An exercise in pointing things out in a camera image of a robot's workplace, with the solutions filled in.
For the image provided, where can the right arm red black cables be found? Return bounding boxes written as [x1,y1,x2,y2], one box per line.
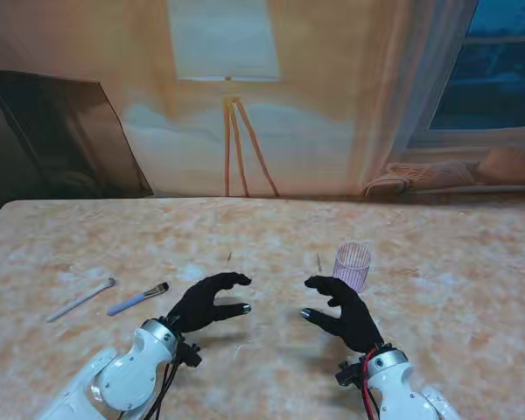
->
[360,347,382,420]

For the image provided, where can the lilac handled makeup brush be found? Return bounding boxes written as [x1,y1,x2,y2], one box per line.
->
[107,282,171,317]

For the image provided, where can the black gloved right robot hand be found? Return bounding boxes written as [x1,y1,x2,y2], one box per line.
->
[299,275,385,354]

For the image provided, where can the pink wire brush holder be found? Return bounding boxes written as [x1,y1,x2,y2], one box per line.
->
[332,241,374,294]

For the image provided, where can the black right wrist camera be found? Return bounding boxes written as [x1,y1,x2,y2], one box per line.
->
[335,356,368,389]

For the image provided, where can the printed room backdrop cloth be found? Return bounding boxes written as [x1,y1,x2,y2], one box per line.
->
[0,0,525,200]

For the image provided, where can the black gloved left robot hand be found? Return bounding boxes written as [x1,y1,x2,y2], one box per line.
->
[165,271,253,336]

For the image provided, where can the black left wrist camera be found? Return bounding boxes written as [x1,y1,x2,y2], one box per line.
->
[174,334,203,368]

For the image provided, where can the white handled makeup brush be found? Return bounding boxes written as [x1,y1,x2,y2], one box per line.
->
[45,276,117,324]

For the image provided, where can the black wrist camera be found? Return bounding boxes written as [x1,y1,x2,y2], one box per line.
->
[174,334,203,368]
[335,356,368,389]

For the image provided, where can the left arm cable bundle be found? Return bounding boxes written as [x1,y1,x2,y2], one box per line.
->
[113,356,183,420]

